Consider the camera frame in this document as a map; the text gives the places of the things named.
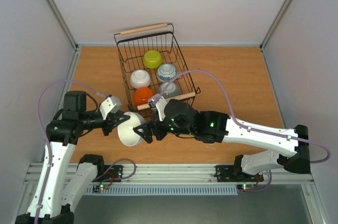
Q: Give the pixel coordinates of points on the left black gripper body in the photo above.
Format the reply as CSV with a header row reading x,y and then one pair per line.
x,y
105,129

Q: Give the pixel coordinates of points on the blue floral porcelain bowl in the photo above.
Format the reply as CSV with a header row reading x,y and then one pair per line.
x,y
166,72

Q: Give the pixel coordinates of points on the grey scale pattern bowl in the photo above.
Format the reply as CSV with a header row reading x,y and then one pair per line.
x,y
171,91

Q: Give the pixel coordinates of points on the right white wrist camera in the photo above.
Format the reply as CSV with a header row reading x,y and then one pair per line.
x,y
157,101

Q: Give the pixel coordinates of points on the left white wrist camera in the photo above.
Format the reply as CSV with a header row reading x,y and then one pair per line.
x,y
111,104

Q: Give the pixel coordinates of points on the blue slotted cable duct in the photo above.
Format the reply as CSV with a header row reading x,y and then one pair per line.
x,y
154,190

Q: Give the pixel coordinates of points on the black wire dish rack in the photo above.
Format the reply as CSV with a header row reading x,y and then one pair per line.
x,y
132,46

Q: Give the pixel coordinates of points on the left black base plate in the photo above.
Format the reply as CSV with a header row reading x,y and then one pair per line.
x,y
115,173

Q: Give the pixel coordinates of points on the green bowl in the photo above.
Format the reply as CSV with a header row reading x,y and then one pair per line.
x,y
152,59

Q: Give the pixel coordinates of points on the orange bowl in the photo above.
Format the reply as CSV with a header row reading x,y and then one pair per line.
x,y
142,95

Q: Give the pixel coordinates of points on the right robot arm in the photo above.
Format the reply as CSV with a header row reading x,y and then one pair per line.
x,y
282,148

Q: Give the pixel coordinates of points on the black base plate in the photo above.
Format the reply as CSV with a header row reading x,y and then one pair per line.
x,y
225,173
115,173

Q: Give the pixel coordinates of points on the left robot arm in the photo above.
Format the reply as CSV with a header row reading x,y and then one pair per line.
x,y
54,200

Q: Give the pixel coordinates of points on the plain white bowl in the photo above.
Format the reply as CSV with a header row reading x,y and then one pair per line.
x,y
140,78

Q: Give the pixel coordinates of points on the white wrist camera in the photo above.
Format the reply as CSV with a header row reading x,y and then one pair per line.
x,y
157,101
111,104

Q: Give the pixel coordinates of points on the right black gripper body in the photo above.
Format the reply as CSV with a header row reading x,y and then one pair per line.
x,y
155,131

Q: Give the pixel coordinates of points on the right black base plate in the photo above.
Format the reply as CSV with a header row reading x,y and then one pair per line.
x,y
225,173

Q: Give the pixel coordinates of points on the aluminium mounting rail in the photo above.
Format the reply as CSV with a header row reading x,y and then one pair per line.
x,y
177,174

